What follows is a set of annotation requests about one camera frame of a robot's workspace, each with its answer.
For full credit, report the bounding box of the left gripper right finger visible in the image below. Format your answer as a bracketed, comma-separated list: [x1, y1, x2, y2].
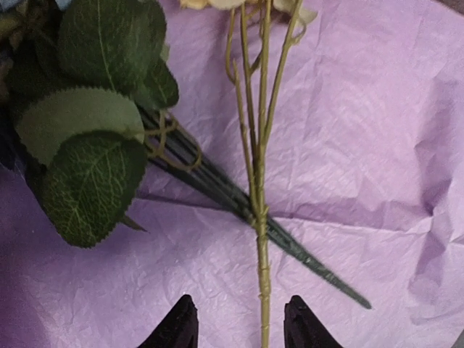
[284, 295, 339, 348]

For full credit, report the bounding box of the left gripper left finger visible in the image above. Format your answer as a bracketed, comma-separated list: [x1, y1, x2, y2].
[138, 294, 199, 348]

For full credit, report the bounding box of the purple tissue paper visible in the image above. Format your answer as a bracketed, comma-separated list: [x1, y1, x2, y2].
[1, 1, 463, 347]

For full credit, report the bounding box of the blue hydrangea flower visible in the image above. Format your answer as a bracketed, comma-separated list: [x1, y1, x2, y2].
[1, 1, 370, 308]

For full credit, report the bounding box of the yellow rose bunch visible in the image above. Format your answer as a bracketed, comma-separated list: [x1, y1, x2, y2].
[179, 1, 318, 347]

